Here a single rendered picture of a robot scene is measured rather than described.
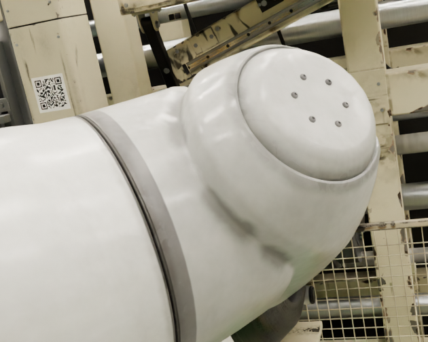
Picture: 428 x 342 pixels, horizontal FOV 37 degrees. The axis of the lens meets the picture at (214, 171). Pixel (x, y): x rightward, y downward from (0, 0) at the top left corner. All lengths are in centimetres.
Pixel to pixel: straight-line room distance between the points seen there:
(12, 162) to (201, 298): 9
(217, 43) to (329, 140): 141
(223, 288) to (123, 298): 4
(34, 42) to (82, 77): 12
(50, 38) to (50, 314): 117
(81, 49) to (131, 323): 119
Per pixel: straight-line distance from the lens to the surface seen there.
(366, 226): 174
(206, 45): 168
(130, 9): 159
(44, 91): 141
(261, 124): 26
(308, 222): 27
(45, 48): 140
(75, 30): 142
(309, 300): 162
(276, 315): 127
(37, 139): 28
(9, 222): 25
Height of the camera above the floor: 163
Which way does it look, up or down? 14 degrees down
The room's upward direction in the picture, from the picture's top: 11 degrees counter-clockwise
